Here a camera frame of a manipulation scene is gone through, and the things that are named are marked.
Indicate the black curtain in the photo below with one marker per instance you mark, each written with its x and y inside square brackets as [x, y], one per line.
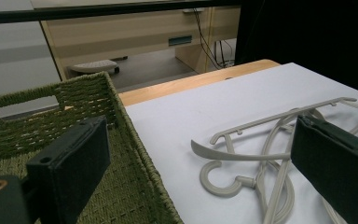
[307, 31]

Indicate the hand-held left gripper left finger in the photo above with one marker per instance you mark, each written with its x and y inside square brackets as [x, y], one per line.
[74, 161]

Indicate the office chair base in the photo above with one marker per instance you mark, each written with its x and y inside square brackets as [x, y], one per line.
[94, 66]

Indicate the green woven basket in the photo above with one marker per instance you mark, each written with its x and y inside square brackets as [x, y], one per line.
[127, 186]

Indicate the white power strip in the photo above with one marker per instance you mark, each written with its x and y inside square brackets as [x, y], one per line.
[193, 10]

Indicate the white table mat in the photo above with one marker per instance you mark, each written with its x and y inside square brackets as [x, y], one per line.
[214, 102]

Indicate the black horizontal bar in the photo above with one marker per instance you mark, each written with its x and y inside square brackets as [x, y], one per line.
[74, 11]

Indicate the light wooden desk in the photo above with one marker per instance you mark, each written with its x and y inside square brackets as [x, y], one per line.
[105, 34]

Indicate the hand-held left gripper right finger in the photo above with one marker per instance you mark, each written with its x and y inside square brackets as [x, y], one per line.
[338, 168]

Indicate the white cabinet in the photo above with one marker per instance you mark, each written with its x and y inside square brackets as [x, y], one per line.
[12, 71]

